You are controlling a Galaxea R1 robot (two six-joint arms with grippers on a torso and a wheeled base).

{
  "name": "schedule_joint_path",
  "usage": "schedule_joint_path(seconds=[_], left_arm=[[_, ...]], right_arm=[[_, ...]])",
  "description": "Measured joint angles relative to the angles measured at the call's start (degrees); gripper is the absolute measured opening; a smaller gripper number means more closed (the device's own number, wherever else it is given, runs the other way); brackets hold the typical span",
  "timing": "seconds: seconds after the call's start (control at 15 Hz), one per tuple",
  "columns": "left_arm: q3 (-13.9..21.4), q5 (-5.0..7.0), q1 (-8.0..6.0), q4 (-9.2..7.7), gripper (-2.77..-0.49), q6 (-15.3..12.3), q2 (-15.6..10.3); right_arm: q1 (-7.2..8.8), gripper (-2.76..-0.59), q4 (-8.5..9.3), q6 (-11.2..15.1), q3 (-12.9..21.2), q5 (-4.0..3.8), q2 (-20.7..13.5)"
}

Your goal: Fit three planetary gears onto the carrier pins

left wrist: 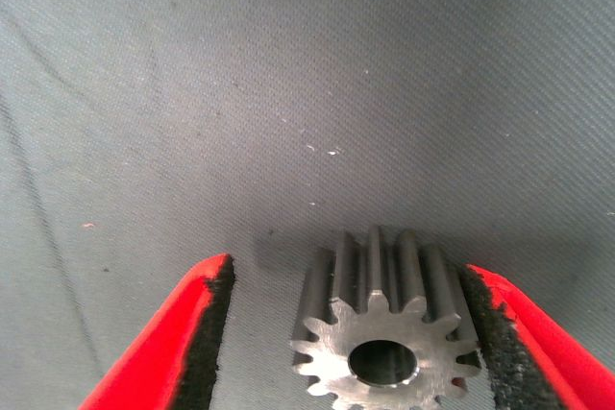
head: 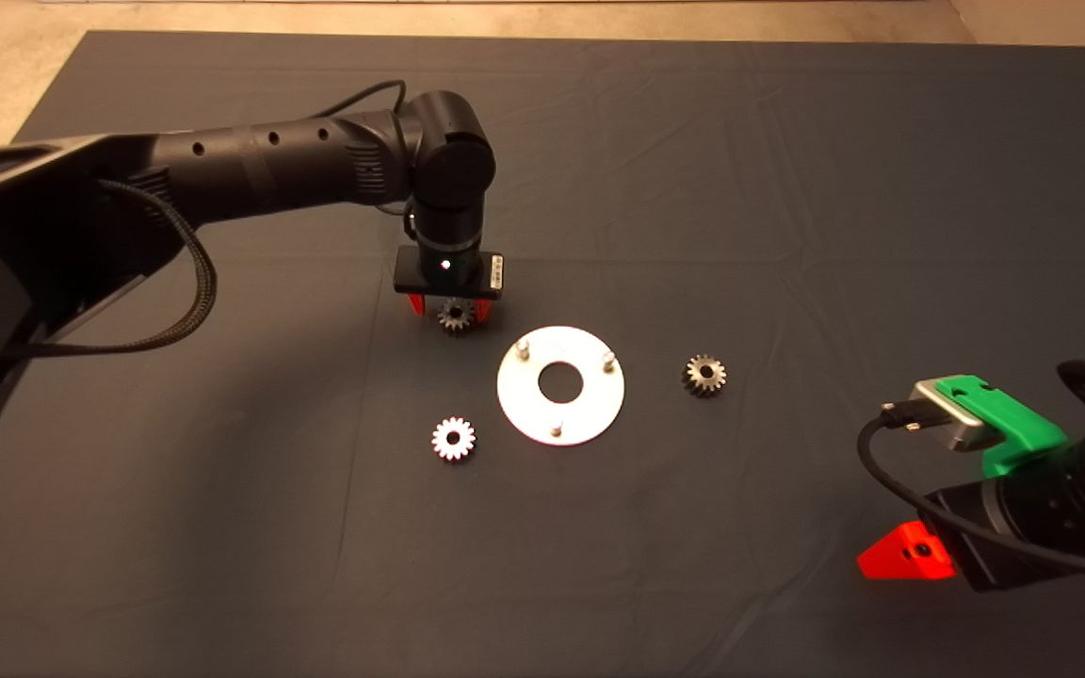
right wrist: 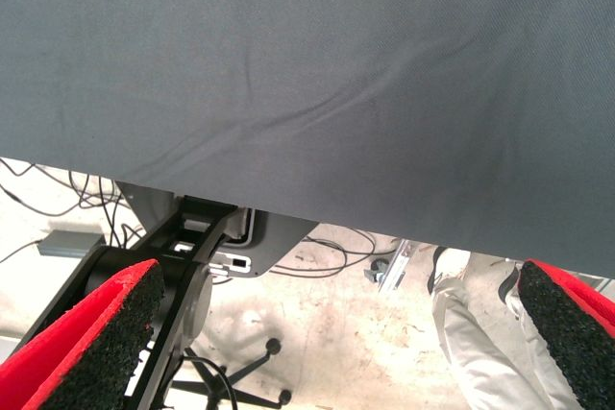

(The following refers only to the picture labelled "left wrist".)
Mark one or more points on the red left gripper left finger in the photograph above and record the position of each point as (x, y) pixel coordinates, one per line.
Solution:
(158, 357)

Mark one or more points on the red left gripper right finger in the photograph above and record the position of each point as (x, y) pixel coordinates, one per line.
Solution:
(538, 357)

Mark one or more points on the small steel planetary gear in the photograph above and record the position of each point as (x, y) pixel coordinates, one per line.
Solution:
(336, 343)

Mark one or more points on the dark grey table cloth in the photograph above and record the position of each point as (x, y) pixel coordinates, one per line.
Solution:
(288, 69)

